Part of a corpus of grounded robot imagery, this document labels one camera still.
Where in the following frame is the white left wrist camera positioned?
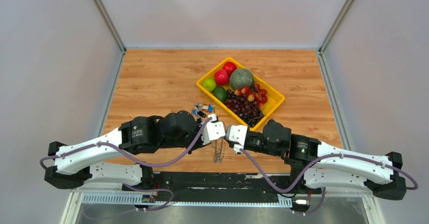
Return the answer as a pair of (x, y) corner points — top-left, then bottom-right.
(201, 114), (226, 146)

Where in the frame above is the green netted melon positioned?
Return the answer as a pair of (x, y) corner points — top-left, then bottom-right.
(229, 68), (254, 90)

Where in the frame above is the light green apple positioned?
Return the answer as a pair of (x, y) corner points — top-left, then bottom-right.
(201, 78), (217, 93)

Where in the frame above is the yellow plastic tray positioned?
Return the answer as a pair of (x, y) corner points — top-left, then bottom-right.
(196, 57), (285, 130)

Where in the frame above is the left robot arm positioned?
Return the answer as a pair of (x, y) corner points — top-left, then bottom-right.
(40, 111), (209, 189)

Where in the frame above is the red apple near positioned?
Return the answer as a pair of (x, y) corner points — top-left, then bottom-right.
(214, 69), (229, 85)

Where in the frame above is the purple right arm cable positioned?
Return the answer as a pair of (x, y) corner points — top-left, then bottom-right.
(240, 148), (419, 194)

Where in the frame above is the red apple far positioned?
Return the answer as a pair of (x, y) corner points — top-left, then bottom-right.
(223, 62), (237, 76)

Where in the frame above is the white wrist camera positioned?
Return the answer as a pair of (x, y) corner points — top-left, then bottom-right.
(225, 125), (248, 154)
(201, 114), (226, 146)

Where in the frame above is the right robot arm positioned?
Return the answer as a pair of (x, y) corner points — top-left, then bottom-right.
(243, 120), (407, 201)

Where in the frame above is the keyring chain with green tag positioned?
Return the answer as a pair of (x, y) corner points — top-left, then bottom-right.
(212, 138), (226, 164)

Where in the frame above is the dark green lime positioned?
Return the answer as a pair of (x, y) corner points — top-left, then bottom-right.
(212, 86), (228, 103)

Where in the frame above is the purple grape bunch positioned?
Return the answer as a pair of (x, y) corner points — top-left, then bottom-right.
(224, 89), (265, 127)

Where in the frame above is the red apple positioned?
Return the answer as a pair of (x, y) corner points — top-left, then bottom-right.
(214, 69), (229, 85)
(223, 62), (237, 76)

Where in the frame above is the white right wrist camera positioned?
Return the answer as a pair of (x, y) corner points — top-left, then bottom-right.
(225, 125), (248, 154)

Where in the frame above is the pile of tagged keys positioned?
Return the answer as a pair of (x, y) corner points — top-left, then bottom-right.
(191, 103), (215, 118)

